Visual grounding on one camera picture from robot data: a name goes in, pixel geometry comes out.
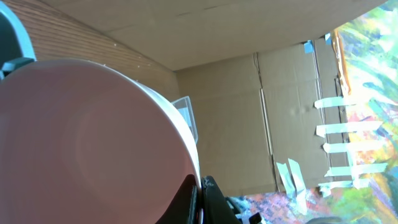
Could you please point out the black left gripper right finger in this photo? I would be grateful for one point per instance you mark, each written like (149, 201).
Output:
(215, 207)

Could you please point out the clear plastic bin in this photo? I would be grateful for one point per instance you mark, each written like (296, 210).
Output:
(184, 106)

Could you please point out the grey dish rack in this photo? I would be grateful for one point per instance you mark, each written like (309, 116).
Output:
(16, 47)

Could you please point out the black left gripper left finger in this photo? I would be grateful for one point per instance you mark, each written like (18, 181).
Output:
(183, 208)

